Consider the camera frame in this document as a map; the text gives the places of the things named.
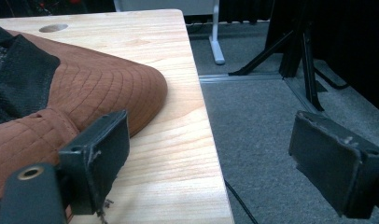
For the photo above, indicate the brown stitched hat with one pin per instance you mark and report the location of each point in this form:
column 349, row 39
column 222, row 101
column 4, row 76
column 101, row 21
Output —
column 94, row 84

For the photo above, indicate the black curtain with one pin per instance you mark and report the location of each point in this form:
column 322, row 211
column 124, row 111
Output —
column 355, row 46

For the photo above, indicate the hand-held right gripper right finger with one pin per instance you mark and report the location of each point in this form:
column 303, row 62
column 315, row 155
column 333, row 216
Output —
column 327, row 161

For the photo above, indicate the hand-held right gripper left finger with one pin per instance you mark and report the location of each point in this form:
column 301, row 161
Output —
column 97, row 161

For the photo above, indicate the black mesh cloth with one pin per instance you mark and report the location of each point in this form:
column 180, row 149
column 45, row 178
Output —
column 22, row 77

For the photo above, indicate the black metal tripod stand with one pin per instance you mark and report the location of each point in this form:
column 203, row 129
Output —
column 306, row 56

